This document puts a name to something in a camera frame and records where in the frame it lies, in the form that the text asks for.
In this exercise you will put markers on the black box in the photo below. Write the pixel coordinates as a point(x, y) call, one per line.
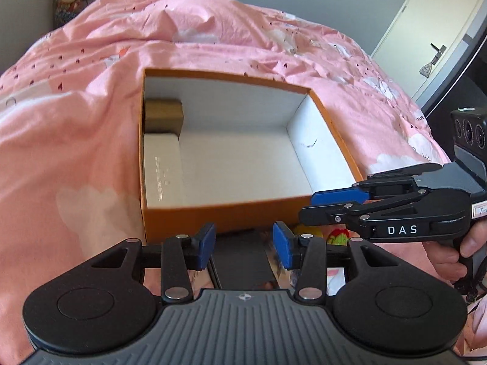
point(239, 262)

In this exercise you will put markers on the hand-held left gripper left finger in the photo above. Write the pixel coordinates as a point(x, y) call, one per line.
point(205, 245)

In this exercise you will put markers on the flat white box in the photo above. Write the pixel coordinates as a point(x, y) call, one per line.
point(161, 167)

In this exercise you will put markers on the person's right hand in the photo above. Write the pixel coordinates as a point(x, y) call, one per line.
point(443, 260)

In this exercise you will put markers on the pink printed blanket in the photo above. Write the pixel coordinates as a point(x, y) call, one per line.
point(76, 121)

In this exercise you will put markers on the orange cardboard box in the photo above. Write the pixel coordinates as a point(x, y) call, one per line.
point(228, 216)

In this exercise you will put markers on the red and green plush toy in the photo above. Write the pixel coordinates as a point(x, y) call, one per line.
point(336, 235)

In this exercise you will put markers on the small brown box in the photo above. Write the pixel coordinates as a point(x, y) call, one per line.
point(163, 116)

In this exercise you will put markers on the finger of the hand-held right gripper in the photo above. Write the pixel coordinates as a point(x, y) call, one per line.
point(334, 197)
point(323, 216)

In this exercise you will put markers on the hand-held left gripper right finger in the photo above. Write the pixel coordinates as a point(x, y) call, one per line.
point(281, 247)

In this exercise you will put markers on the white door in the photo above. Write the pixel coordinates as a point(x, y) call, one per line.
point(418, 26)

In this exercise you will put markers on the yellow plush toy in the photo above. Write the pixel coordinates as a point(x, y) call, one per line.
point(304, 230)

